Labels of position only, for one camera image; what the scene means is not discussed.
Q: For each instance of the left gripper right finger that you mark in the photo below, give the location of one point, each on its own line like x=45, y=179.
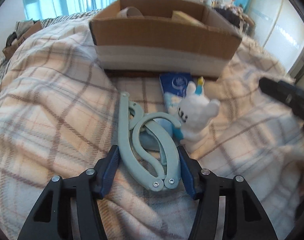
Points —
x=190, y=169

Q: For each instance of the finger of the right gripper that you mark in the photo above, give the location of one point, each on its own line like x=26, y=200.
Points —
x=290, y=95

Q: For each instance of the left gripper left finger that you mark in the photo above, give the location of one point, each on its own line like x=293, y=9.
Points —
x=106, y=169

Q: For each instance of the medicine box with barcode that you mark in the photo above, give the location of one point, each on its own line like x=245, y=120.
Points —
x=182, y=17

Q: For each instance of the pale green folding hanger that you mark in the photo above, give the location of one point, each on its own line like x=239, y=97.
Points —
x=146, y=146

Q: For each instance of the white plush toy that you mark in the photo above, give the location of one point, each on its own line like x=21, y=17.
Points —
x=195, y=111

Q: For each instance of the white wardrobe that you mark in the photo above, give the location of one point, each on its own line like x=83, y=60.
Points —
x=280, y=31

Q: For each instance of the beige plaid blanket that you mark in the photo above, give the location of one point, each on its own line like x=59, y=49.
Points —
x=58, y=115

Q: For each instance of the blue tissue pack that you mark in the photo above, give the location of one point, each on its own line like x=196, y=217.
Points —
x=173, y=86

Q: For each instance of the chair with black jacket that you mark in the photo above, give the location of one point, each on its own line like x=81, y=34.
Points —
x=237, y=17

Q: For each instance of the large cardboard box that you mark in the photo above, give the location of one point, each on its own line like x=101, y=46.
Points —
x=156, y=43

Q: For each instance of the green checked bed sheet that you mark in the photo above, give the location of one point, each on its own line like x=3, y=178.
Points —
x=4, y=68

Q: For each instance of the small cardboard box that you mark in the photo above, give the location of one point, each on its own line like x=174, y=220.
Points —
x=23, y=30

